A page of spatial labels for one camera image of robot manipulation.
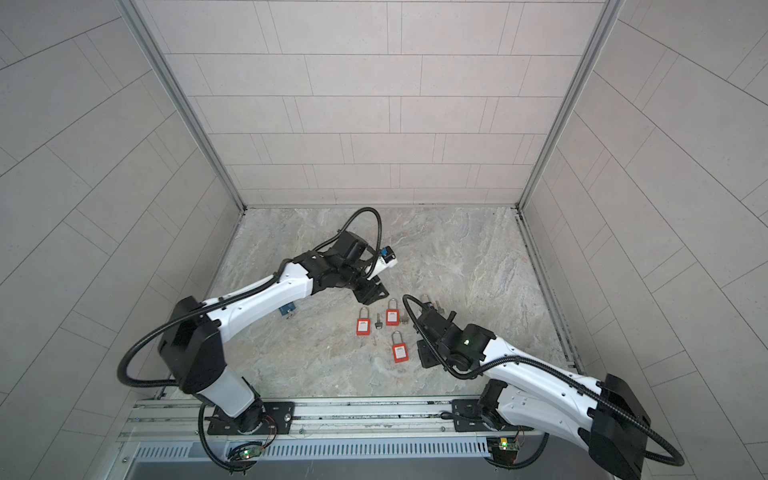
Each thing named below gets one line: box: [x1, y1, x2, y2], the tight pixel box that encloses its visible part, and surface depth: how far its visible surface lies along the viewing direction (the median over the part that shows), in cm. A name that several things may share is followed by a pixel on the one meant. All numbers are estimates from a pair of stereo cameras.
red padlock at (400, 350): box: [391, 330, 409, 364], surface depth 82 cm
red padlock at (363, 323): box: [356, 306, 371, 336], surface depth 87 cm
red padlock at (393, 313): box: [386, 298, 401, 326], surface depth 88 cm
